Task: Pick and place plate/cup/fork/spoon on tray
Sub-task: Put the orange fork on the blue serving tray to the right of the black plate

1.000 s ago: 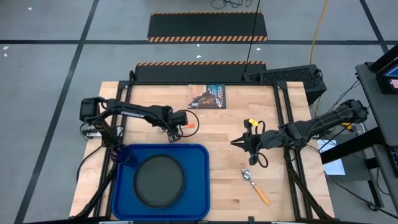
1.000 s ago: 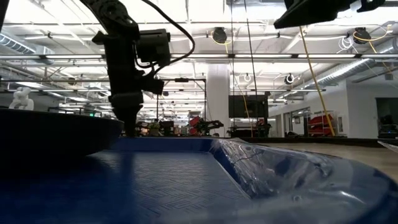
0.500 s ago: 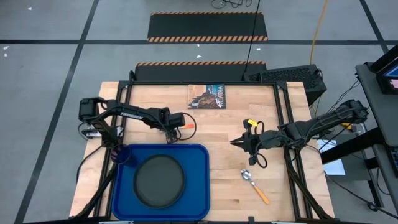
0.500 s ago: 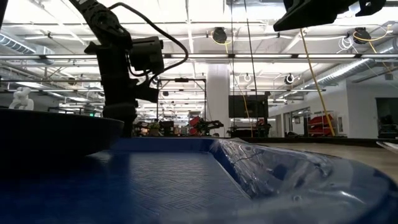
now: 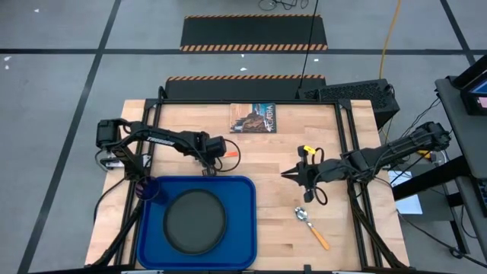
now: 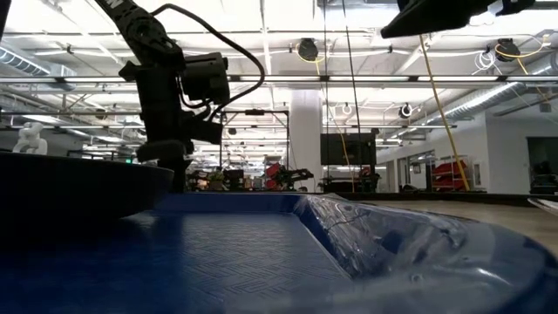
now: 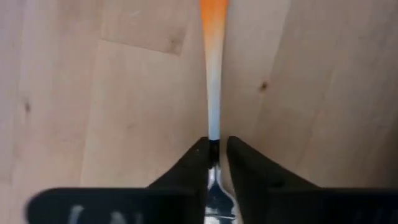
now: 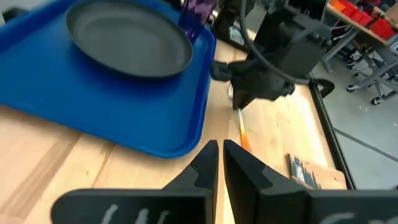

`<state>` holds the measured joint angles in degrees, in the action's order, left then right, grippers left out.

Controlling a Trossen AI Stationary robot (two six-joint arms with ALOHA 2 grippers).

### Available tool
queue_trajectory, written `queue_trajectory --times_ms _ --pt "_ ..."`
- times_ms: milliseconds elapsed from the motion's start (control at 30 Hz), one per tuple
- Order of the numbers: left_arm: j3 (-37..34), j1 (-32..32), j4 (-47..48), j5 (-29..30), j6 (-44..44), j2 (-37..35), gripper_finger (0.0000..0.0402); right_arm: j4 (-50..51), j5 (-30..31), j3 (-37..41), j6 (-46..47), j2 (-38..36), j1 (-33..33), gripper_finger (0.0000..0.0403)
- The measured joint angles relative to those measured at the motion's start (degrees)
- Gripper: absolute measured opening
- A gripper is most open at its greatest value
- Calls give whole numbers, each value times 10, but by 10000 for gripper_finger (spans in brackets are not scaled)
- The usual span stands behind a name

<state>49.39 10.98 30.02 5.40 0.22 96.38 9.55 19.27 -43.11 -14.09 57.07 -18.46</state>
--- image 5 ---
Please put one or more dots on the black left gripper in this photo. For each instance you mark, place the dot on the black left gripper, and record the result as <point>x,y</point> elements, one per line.
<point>208,167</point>

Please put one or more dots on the white paper sheet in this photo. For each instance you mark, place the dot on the white paper sheet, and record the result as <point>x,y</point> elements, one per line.
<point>411,203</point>

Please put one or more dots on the black round plate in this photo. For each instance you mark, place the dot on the black round plate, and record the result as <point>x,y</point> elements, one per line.
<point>195,222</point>

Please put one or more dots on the blue plastic tray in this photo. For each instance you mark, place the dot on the blue plastic tray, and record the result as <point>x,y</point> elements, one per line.
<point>236,224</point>

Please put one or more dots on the yellow tag on gripper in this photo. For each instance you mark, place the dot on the yellow tag on gripper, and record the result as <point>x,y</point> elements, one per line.
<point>309,149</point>

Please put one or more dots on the black monitor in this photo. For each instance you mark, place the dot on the black monitor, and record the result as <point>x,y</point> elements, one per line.
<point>472,100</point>

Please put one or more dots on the Acadia picture card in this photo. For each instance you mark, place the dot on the Acadia picture card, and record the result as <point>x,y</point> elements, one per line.
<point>253,118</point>

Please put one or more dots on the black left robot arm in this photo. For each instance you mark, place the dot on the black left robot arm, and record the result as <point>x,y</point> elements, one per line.
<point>163,140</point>

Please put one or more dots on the grey desk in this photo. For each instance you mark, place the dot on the grey desk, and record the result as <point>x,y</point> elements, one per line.
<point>472,144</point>

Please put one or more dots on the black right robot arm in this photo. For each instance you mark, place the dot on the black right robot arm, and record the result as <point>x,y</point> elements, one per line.
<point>399,148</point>

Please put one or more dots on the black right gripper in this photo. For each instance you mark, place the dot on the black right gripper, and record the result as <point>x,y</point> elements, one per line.
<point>319,171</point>

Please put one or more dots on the black desk support beam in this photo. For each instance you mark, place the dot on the black desk support beam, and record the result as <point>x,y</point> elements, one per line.
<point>418,186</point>

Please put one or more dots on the black metal table frame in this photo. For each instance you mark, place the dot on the black metal table frame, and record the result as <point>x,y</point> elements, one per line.
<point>247,101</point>

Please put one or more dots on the black perforated computer case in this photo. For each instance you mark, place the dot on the black perforated computer case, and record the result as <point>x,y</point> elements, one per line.
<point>354,97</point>

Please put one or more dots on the purple plastic cup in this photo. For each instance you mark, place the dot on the purple plastic cup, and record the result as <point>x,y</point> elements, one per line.
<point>147,189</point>

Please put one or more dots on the large black hazard-striped floor mat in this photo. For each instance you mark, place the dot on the large black hazard-striped floor mat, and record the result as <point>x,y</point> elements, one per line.
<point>253,30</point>

